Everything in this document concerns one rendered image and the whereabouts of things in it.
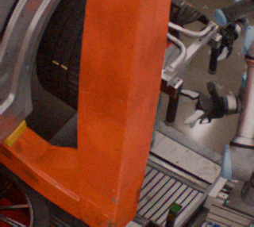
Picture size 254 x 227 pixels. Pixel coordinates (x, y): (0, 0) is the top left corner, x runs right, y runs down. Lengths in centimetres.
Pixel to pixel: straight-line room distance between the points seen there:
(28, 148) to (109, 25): 95
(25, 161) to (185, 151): 110
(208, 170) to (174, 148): 23
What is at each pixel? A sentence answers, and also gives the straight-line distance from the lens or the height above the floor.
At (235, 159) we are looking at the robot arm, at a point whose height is 103.
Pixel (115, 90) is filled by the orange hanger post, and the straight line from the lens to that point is 175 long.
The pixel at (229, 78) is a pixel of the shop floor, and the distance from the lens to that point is 379.
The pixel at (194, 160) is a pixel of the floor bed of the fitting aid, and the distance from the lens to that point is 325.
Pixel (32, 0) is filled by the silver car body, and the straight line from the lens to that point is 212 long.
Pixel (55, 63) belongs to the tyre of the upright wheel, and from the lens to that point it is 243.
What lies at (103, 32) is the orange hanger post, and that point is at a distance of 166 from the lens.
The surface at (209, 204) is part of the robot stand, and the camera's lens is 231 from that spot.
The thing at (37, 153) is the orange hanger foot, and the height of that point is 68.
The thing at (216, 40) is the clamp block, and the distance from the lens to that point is 256.
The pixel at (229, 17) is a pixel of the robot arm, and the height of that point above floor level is 100.
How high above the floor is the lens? 261
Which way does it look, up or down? 47 degrees down
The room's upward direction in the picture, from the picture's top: 7 degrees clockwise
